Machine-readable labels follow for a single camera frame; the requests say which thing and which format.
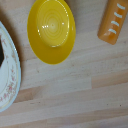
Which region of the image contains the yellow bowl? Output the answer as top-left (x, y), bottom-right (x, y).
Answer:
top-left (26, 0), bottom-right (77, 66)

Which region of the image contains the white floral rimmed plate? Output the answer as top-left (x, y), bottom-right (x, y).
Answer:
top-left (0, 21), bottom-right (23, 114)

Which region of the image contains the orange block with white stripes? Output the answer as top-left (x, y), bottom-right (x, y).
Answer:
top-left (97, 0), bottom-right (128, 46)

